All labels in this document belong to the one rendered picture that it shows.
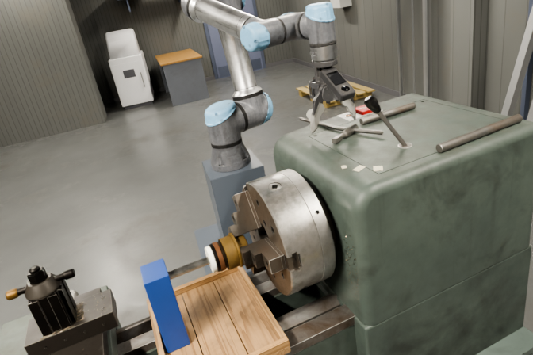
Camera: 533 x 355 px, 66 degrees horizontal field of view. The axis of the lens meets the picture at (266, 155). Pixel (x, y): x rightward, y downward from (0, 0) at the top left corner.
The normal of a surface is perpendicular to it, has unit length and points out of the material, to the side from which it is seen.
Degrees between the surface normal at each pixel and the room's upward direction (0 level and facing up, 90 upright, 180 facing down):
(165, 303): 90
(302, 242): 70
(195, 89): 90
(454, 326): 90
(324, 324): 0
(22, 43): 90
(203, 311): 0
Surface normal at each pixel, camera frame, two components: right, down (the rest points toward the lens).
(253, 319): -0.16, -0.91
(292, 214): 0.16, -0.43
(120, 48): 0.18, 0.04
